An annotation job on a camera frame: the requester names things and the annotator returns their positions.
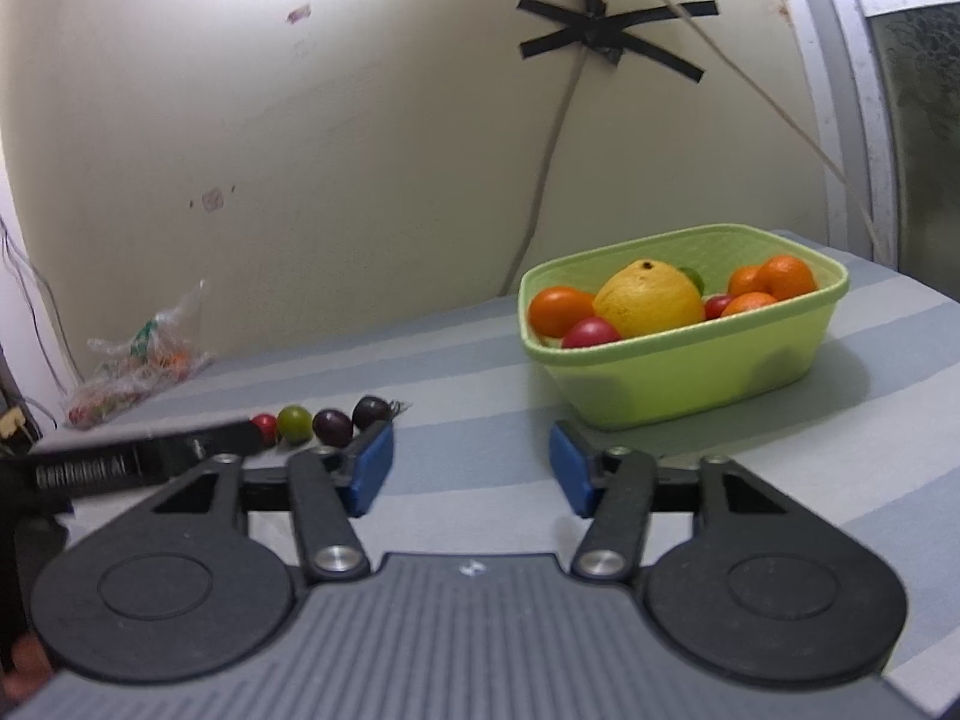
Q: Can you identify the dark purple tomato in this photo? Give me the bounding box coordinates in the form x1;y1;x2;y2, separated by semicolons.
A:
352;395;394;433
313;408;355;449

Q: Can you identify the green tomato back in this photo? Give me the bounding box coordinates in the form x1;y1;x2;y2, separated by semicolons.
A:
277;405;314;445

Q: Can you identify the green tomato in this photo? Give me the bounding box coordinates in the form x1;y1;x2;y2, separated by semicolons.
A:
679;266;706;298
277;405;314;445

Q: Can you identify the red cherry tomato back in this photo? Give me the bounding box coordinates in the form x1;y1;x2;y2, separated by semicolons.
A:
251;413;278;447

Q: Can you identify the green plastic basket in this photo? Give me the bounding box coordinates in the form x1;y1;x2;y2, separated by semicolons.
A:
517;223;850;429

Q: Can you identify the small orange tangerine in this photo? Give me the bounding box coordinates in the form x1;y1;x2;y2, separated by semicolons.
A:
527;286;594;340

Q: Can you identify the large yellow citrus fruit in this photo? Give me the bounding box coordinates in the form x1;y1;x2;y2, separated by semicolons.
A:
592;260;704;338

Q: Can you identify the green tomato front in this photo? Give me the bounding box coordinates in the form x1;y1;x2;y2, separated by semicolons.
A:
679;266;706;298

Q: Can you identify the clear plastic snack bag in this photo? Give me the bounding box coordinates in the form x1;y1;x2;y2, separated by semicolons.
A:
64;280;213;431

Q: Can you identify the black tape cross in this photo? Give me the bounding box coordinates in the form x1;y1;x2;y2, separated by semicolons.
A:
516;0;704;83

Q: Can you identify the frosted glass door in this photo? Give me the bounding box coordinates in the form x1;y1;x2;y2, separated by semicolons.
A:
784;0;958;294

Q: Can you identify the black wall cables left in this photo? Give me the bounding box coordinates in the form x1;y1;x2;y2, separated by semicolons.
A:
0;216;85;430

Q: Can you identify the white cable to right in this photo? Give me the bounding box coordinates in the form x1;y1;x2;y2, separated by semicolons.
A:
598;0;887;263

